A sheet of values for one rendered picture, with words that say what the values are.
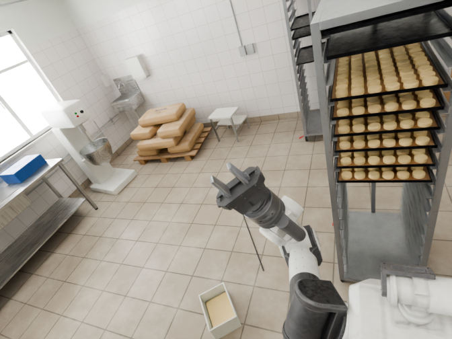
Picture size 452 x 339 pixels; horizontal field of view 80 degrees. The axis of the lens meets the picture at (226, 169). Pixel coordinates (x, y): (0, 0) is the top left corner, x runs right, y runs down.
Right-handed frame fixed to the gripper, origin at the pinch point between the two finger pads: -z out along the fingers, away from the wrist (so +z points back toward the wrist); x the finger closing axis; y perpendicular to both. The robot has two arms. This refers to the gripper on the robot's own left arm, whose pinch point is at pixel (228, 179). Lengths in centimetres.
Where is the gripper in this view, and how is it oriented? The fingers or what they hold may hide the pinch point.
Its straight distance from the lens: 58.3
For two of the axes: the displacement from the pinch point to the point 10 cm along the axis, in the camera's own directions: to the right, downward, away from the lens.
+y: 2.3, 6.2, -7.5
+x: 7.6, -6.0, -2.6
